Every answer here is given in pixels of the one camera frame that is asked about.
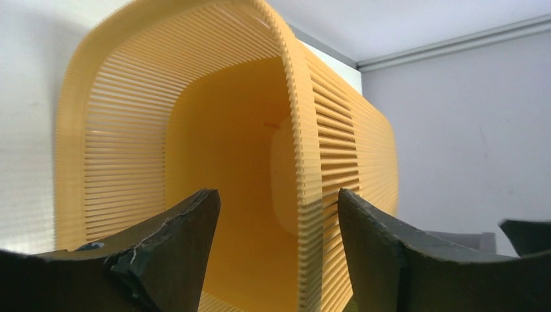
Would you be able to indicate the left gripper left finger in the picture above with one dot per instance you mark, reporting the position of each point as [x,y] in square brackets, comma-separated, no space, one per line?
[156,265]

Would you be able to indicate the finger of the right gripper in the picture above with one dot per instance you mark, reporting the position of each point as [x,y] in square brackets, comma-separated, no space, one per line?
[527,236]

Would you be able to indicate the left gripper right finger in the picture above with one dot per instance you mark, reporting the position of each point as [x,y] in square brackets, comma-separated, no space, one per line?
[394,266]

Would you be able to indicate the yellow plastic basket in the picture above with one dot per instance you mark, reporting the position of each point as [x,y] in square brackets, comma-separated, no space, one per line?
[164,98]

